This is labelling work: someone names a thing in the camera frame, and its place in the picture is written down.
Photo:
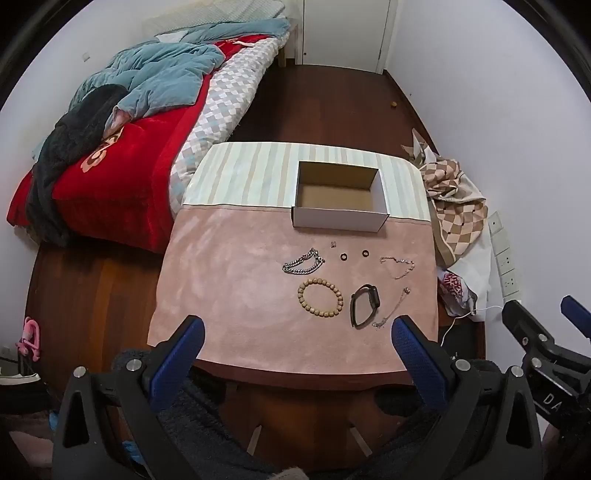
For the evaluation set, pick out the white power strip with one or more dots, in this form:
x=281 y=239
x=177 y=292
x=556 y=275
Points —
x=505 y=258

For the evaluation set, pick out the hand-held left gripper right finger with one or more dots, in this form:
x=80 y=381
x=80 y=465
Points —
x=415 y=355

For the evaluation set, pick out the pink plastic object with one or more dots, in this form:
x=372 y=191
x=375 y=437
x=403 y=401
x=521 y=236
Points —
x=30 y=337

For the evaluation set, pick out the pink suede cloth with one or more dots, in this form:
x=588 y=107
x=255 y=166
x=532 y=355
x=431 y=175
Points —
x=231 y=277

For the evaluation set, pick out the checkered bed sheet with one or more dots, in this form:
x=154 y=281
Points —
x=226 y=97

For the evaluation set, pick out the white door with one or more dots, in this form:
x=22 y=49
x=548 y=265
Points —
x=346 y=27

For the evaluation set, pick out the dark fuzzy cloth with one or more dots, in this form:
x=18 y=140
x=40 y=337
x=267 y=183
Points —
x=60 y=143

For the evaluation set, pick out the black smart band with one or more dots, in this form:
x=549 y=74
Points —
x=371 y=295

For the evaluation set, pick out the wooden bed frame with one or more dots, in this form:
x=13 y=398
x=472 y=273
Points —
x=286 y=46

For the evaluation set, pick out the striped pale cloth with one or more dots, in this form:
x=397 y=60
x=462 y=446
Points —
x=240 y=175

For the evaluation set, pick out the white plastic bag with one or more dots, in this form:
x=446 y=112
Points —
x=480 y=277

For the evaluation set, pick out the person's dark fuzzy clothing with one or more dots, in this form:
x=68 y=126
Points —
x=221 y=434

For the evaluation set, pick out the white cardboard box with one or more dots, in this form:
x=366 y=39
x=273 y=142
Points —
x=337 y=219

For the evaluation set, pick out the brown checkered cloth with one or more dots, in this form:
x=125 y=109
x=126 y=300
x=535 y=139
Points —
x=455 y=207

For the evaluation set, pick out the bed with red blanket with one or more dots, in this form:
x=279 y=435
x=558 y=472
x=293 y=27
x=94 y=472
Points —
x=129 y=175

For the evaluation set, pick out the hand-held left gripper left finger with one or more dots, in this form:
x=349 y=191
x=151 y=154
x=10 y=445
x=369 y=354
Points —
x=178 y=353

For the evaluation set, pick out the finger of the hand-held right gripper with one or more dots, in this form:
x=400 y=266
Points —
x=526 y=325
x=579 y=316

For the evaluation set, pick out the blue quilt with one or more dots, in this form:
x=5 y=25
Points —
x=161 y=69

